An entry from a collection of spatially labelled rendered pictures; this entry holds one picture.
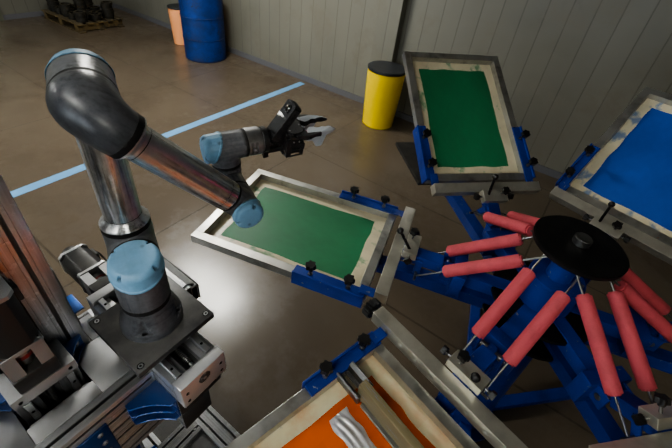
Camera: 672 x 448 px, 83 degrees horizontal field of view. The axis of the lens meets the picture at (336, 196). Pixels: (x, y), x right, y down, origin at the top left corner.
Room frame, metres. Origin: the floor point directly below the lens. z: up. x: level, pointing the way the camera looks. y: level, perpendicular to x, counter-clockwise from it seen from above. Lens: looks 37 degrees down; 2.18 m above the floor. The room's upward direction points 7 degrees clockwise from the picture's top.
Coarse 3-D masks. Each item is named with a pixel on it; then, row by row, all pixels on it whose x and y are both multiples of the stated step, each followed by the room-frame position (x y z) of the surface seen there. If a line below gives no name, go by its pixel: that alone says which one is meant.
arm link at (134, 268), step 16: (128, 240) 0.63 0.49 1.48; (144, 240) 0.64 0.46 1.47; (112, 256) 0.57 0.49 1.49; (128, 256) 0.57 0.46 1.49; (144, 256) 0.58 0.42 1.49; (160, 256) 0.59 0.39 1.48; (112, 272) 0.53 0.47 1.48; (128, 272) 0.53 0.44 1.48; (144, 272) 0.54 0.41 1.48; (160, 272) 0.57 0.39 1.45; (128, 288) 0.51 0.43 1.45; (144, 288) 0.53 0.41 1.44; (160, 288) 0.55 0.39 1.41; (128, 304) 0.51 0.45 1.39; (144, 304) 0.52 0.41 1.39; (160, 304) 0.54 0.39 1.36
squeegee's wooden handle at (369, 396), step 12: (360, 384) 0.56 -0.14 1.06; (360, 396) 0.55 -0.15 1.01; (372, 396) 0.53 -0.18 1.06; (372, 408) 0.52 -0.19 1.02; (384, 408) 0.50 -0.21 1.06; (384, 420) 0.48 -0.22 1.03; (396, 420) 0.48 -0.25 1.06; (396, 432) 0.45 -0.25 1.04; (408, 432) 0.45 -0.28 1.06; (408, 444) 0.42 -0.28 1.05; (420, 444) 0.42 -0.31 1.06
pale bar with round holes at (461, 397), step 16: (384, 320) 0.81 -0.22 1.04; (400, 336) 0.75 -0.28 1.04; (416, 352) 0.70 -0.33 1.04; (432, 368) 0.65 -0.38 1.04; (448, 384) 0.61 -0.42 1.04; (448, 400) 0.58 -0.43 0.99; (464, 400) 0.57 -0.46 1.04; (464, 416) 0.54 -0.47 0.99; (480, 416) 0.53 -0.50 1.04; (480, 432) 0.50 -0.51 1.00; (496, 432) 0.49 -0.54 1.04; (512, 432) 0.49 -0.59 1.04
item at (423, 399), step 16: (384, 352) 0.72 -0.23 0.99; (400, 368) 0.67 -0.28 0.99; (400, 384) 0.63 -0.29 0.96; (416, 384) 0.62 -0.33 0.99; (288, 400) 0.52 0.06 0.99; (304, 400) 0.53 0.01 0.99; (416, 400) 0.58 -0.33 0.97; (432, 400) 0.58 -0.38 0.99; (272, 416) 0.47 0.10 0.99; (288, 416) 0.48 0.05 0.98; (432, 416) 0.54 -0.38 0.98; (448, 416) 0.54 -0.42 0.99; (256, 432) 0.43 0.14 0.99; (272, 432) 0.44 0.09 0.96; (448, 432) 0.50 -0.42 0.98; (464, 432) 0.50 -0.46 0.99
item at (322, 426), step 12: (348, 396) 0.57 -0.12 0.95; (384, 396) 0.59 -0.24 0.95; (336, 408) 0.53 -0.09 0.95; (348, 408) 0.54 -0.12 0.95; (360, 408) 0.54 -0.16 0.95; (396, 408) 0.56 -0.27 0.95; (324, 420) 0.49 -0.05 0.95; (360, 420) 0.51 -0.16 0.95; (408, 420) 0.53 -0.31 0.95; (312, 432) 0.46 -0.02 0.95; (324, 432) 0.46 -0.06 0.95; (372, 432) 0.48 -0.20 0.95; (288, 444) 0.42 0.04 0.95; (300, 444) 0.42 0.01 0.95; (312, 444) 0.43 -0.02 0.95; (336, 444) 0.44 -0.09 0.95; (384, 444) 0.45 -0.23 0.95
